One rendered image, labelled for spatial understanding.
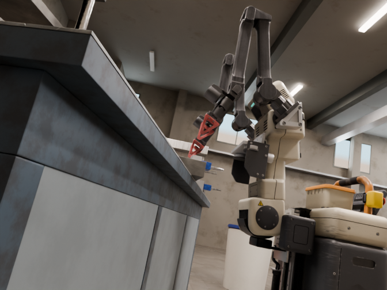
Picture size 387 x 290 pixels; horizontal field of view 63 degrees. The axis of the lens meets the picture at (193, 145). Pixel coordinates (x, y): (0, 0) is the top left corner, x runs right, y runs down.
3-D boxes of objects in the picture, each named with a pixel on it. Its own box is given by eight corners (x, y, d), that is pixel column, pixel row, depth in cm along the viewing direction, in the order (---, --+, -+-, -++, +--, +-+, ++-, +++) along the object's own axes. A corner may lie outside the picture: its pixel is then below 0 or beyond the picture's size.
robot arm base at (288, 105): (300, 102, 133) (289, 111, 145) (287, 88, 134) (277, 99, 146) (287, 115, 131) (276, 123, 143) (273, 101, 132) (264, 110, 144)
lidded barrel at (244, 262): (264, 290, 397) (271, 232, 414) (272, 301, 340) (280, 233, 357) (217, 281, 403) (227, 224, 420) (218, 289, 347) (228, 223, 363)
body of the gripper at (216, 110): (207, 113, 129) (217, 100, 130) (203, 121, 139) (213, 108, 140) (219, 123, 128) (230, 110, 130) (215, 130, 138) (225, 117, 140)
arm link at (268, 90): (274, 6, 143) (266, 19, 153) (245, 3, 142) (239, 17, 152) (277, 99, 133) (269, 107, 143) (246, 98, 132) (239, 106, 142)
